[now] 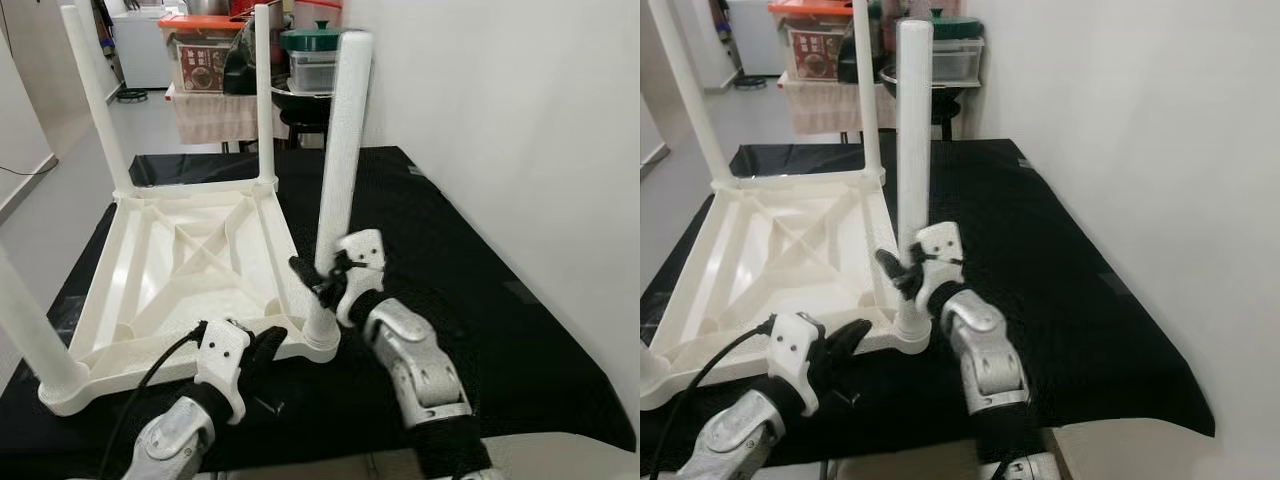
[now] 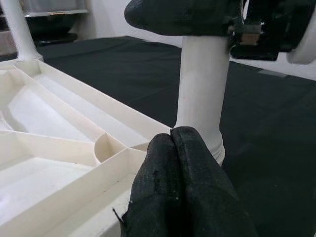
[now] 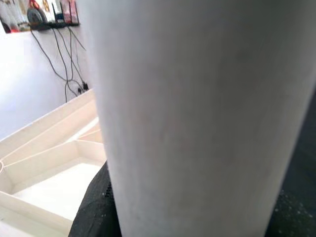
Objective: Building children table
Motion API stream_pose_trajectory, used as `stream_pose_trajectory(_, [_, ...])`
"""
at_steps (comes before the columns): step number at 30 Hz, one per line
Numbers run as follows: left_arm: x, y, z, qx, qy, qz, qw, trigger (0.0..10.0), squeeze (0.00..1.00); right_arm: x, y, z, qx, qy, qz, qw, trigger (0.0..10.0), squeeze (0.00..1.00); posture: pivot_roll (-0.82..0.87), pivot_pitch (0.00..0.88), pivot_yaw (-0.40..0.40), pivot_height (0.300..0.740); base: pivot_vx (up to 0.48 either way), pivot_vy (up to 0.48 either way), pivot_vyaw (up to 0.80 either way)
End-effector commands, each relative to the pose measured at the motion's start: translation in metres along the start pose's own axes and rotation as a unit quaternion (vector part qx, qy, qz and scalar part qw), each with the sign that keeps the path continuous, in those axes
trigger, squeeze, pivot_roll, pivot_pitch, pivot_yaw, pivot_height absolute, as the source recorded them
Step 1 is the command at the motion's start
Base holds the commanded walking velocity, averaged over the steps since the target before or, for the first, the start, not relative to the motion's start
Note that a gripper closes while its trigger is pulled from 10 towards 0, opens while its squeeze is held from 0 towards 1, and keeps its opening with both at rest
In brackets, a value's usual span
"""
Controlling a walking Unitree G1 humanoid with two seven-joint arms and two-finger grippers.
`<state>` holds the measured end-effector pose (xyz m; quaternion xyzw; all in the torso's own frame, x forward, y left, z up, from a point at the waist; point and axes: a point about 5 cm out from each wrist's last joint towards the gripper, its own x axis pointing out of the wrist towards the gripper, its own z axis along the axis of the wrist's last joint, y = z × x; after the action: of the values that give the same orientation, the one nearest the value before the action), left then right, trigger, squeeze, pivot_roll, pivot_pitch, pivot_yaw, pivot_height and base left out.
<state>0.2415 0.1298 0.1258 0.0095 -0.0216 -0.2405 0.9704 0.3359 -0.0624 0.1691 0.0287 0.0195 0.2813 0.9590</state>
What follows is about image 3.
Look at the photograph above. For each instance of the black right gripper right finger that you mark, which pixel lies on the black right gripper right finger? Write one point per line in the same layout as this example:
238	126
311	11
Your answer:
293	219

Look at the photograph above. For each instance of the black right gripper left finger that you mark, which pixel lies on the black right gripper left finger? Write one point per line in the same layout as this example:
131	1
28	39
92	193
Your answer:
96	212

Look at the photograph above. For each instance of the black wall shelf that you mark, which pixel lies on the black wall shelf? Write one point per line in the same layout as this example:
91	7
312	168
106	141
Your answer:
54	24

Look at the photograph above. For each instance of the white plastic children table top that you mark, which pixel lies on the white plastic children table top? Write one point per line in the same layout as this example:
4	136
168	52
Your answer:
49	153

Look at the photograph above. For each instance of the white plastic table leg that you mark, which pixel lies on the white plastic table leg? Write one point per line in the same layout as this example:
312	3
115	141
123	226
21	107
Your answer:
197	111

